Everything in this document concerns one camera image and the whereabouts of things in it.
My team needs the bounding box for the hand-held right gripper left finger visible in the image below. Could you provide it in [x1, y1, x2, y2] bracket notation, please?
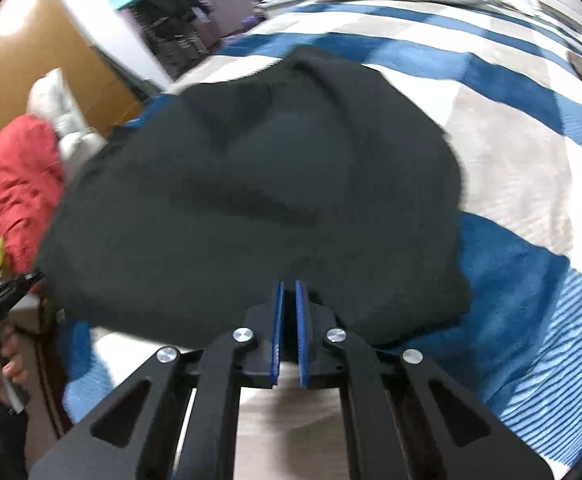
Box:
[28, 280, 286, 480]

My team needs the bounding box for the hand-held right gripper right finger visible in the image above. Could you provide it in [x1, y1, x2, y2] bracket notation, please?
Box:
[295, 280, 554, 480]

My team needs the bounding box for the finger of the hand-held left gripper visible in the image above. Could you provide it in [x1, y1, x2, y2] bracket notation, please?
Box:
[7, 269, 48, 302]

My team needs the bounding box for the black zip jacket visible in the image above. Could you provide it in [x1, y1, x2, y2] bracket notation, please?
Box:
[33, 45, 472, 347]

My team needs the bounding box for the person's left hand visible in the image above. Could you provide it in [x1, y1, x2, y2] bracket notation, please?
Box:
[0, 324, 30, 396]

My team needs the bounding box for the red puffer jacket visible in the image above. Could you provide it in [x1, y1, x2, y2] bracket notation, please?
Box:
[0, 114, 66, 274]

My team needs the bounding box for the white garment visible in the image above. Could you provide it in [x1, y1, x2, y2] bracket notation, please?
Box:
[26, 67, 108, 173]

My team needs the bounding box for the wooden wardrobe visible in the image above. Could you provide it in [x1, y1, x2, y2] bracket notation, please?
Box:
[0, 0, 145, 253]

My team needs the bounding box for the blue striped blanket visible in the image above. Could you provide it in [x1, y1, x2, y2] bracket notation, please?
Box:
[63, 0, 582, 480]

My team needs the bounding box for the black jacket on rack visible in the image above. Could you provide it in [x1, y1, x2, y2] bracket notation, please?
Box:
[143, 15, 208, 79]

